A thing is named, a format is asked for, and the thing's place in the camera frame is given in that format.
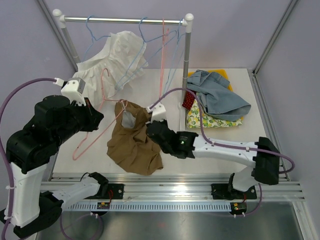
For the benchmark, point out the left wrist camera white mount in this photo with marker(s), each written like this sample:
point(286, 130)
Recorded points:
point(72, 89)

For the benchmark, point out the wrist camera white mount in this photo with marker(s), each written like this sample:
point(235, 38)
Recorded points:
point(158, 113)
point(72, 89)

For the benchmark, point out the white dress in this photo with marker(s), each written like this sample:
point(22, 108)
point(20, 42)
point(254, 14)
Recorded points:
point(102, 71)

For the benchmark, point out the brown skirt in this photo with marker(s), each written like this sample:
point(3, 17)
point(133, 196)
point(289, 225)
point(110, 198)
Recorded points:
point(130, 147)

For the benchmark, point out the blue hanger of white dress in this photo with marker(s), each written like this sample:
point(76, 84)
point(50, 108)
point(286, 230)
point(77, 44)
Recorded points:
point(93, 37)

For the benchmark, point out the metal clothes rack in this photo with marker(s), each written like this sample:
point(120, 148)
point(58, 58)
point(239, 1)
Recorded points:
point(172, 25)

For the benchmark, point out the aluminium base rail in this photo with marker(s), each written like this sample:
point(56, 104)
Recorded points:
point(193, 194)

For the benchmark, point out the blue hanger of red skirt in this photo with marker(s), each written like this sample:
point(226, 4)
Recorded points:
point(174, 62)

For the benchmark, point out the light blue denim garment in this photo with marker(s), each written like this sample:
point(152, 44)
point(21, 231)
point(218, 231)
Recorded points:
point(215, 97)

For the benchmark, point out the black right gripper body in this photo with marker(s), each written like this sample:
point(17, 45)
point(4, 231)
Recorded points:
point(166, 150)

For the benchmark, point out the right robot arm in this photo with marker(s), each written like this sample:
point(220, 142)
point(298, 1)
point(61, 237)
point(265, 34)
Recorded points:
point(261, 158)

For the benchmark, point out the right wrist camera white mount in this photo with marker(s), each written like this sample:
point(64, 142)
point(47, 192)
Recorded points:
point(158, 113)

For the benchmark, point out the lemon print skirt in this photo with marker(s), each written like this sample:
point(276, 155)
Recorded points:
point(193, 120)

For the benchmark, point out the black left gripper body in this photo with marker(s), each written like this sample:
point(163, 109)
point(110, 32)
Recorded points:
point(82, 117)

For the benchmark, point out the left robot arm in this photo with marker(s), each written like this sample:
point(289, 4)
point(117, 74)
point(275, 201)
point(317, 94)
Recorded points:
point(56, 119)

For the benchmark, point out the blue hanger of denim garment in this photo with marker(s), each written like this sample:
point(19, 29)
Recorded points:
point(119, 85)

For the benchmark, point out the red polka dot skirt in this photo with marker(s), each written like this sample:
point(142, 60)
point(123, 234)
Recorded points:
point(188, 100)

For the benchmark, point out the pink hanger of lemon skirt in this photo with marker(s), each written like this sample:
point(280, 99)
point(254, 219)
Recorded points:
point(164, 36)

